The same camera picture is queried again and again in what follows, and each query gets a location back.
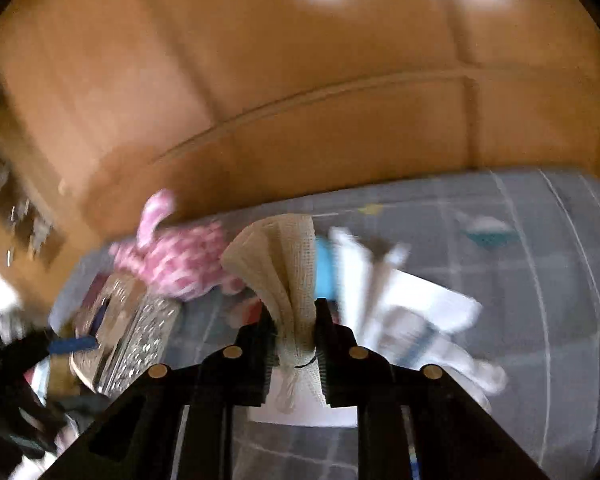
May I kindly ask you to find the wooden door with shelf niche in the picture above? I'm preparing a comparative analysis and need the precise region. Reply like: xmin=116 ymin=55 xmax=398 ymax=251
xmin=0 ymin=110 xmax=68 ymax=306

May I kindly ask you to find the bed with grey checked sheet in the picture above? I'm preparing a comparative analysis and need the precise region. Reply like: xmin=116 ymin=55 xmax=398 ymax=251
xmin=50 ymin=167 xmax=600 ymax=480

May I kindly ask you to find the silver embossed tissue box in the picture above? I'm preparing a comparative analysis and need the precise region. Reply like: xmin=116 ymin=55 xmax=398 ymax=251
xmin=70 ymin=272 xmax=182 ymax=396

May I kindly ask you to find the pink spotted plush toy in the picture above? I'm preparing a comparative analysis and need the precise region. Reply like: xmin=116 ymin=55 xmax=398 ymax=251
xmin=109 ymin=189 xmax=248 ymax=302

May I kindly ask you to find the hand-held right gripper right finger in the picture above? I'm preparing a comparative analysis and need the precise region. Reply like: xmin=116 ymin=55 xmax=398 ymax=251
xmin=314 ymin=298 xmax=551 ymax=480

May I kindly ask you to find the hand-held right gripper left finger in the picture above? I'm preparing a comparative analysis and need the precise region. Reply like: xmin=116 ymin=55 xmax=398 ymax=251
xmin=10 ymin=304 xmax=279 ymax=480

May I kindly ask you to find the white cloth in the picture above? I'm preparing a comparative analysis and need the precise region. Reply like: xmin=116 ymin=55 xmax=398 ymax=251
xmin=450 ymin=342 xmax=509 ymax=397

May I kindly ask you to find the wooden wardrobe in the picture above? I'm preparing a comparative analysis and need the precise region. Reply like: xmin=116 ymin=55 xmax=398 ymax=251
xmin=0 ymin=0 xmax=600 ymax=261

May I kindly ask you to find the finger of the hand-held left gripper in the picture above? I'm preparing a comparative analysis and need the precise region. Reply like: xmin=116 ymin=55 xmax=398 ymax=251
xmin=7 ymin=329 xmax=101 ymax=361

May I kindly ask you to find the beige gauze cloth bundle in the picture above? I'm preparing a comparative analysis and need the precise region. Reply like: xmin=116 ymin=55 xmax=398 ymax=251
xmin=220 ymin=213 xmax=331 ymax=413

